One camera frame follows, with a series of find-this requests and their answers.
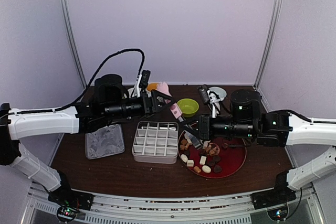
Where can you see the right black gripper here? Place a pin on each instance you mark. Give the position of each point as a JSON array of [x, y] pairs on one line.
[[205, 129]]

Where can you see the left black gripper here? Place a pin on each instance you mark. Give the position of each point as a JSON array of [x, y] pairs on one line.
[[155, 108]]

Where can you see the pink metal tongs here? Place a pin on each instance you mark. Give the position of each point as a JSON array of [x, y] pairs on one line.
[[164, 88]]

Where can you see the bunny tin lid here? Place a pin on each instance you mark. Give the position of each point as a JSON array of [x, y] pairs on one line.
[[104, 142]]

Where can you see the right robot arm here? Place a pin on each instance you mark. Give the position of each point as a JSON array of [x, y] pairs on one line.
[[273, 129]]

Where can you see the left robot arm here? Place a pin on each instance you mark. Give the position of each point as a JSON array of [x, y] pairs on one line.
[[110, 104]]

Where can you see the white square chocolate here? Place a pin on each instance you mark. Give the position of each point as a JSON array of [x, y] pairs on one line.
[[202, 160]]

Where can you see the tan striped chocolate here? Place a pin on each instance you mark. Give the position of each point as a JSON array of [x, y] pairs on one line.
[[197, 169]]

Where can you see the dark heart chocolate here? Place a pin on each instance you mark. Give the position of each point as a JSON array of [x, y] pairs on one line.
[[217, 169]]

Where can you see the patterned mug yellow inside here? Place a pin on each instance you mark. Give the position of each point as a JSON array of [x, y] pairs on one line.
[[152, 86]]

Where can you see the lime green bowl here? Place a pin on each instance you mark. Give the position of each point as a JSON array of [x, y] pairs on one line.
[[188, 107]]

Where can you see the silver divided tin box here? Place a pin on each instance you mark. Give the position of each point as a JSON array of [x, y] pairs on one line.
[[156, 142]]

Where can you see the round red tray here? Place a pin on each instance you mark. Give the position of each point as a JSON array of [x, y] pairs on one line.
[[230, 155]]

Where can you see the pale blue bowl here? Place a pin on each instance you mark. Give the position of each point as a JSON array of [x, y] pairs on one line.
[[219, 91]]

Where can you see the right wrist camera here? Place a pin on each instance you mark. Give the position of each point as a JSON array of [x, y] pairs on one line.
[[211, 99]]

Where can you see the metal front rail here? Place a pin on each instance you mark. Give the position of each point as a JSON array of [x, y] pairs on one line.
[[236, 208]]

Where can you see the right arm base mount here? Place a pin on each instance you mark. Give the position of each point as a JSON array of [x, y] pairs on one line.
[[275, 201]]

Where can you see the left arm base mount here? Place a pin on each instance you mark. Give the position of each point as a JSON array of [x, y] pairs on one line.
[[71, 205]]

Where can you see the left aluminium frame post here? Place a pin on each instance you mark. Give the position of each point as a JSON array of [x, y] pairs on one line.
[[72, 43]]

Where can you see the aluminium frame post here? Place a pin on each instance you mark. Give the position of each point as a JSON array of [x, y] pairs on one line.
[[72, 43], [275, 14]]

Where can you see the right aluminium frame post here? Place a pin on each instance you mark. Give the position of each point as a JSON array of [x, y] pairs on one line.
[[275, 14]]

